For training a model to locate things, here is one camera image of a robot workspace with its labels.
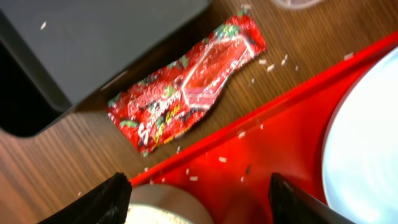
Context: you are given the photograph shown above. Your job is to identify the light blue plate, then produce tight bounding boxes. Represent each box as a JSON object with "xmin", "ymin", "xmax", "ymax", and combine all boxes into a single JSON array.
[{"xmin": 322, "ymin": 49, "xmax": 397, "ymax": 223}]

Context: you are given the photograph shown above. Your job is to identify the black food waste tray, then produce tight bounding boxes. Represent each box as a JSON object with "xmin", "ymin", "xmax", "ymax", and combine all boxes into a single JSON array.
[{"xmin": 1, "ymin": 0, "xmax": 210, "ymax": 137}]

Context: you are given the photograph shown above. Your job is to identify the clear plastic waste bin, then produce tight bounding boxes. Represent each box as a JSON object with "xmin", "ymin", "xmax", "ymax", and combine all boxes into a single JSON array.
[{"xmin": 271, "ymin": 0, "xmax": 322, "ymax": 10}]

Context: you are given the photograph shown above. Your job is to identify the red serving tray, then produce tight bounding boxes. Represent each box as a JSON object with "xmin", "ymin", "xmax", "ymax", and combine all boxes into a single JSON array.
[{"xmin": 131, "ymin": 33, "xmax": 397, "ymax": 223}]

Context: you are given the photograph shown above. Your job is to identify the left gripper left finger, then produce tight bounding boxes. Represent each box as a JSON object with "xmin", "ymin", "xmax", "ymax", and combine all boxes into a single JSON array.
[{"xmin": 39, "ymin": 172, "xmax": 132, "ymax": 224}]

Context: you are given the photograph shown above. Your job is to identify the light green bowl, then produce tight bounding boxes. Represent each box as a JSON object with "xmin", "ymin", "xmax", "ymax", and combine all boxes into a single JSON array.
[{"xmin": 129, "ymin": 184, "xmax": 215, "ymax": 224}]

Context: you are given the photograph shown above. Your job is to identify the white rice grains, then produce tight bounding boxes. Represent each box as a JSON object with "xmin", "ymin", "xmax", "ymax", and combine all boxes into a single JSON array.
[{"xmin": 124, "ymin": 204, "xmax": 191, "ymax": 224}]

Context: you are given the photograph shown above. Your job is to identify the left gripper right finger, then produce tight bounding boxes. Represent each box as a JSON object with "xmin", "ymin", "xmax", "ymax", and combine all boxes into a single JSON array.
[{"xmin": 269, "ymin": 172, "xmax": 353, "ymax": 224}]

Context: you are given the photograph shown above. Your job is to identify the red strawberry snack wrapper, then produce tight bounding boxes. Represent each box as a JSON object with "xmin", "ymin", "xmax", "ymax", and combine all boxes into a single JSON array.
[{"xmin": 106, "ymin": 9, "xmax": 266, "ymax": 157}]

